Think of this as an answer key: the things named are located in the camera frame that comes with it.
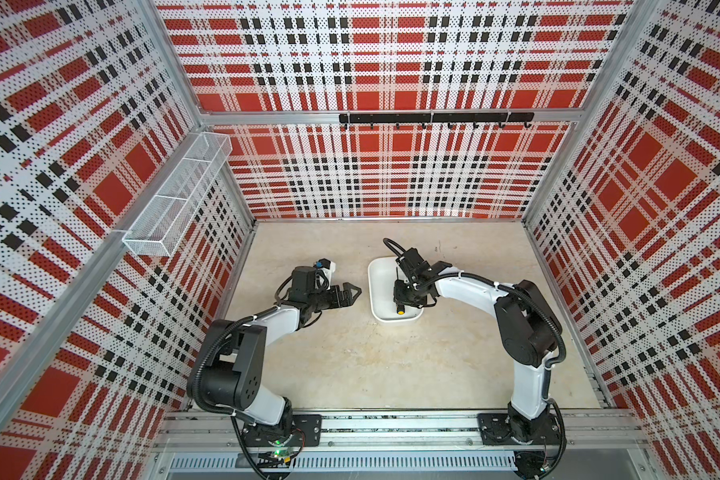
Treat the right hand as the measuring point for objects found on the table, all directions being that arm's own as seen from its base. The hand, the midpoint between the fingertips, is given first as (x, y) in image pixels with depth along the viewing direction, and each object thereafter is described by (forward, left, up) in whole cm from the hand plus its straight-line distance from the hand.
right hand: (397, 300), depth 92 cm
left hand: (0, +15, +2) cm, 15 cm away
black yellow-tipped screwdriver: (-3, -1, 0) cm, 3 cm away
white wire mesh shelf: (+14, +73, +18) cm, 77 cm away
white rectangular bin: (+11, +5, -3) cm, 13 cm away
